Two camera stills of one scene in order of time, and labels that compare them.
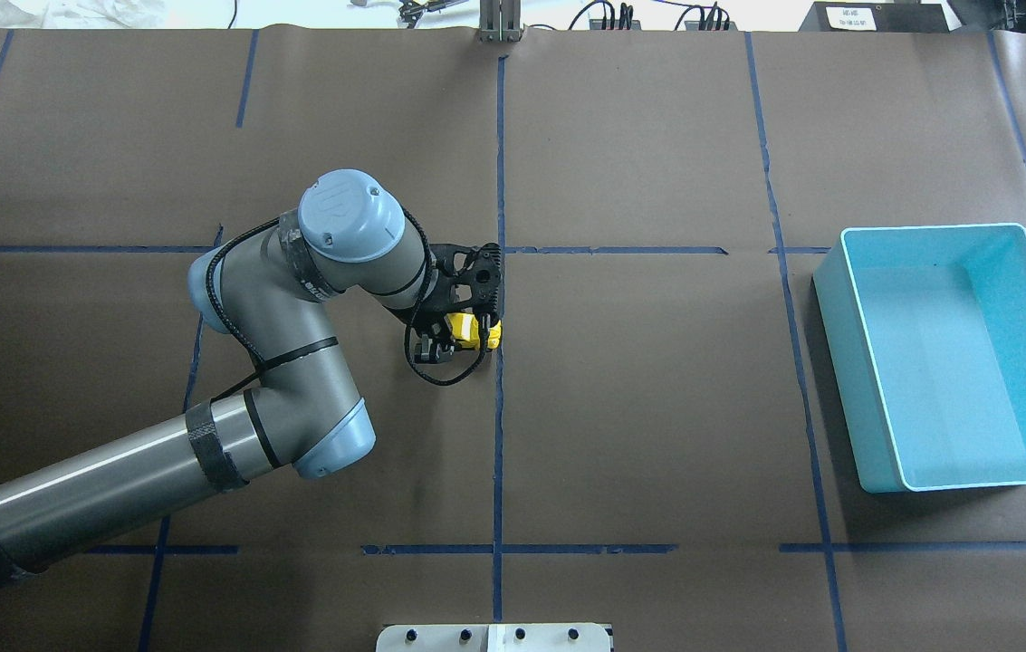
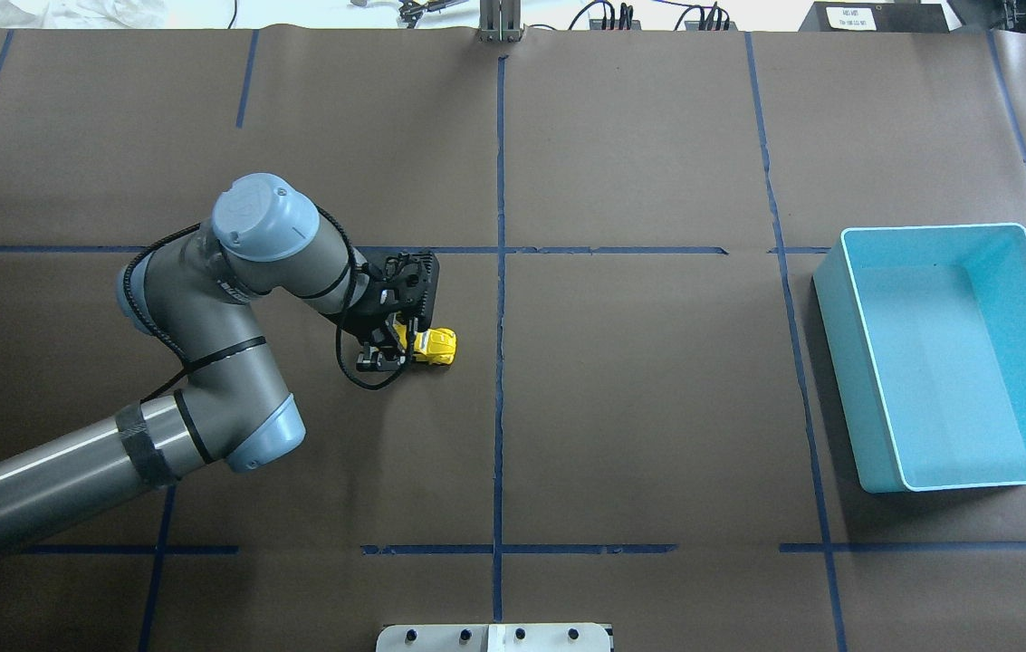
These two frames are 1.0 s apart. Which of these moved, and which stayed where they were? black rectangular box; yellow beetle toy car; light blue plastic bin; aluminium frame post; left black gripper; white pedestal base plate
Moved: left black gripper; yellow beetle toy car
Stayed: black rectangular box; white pedestal base plate; aluminium frame post; light blue plastic bin
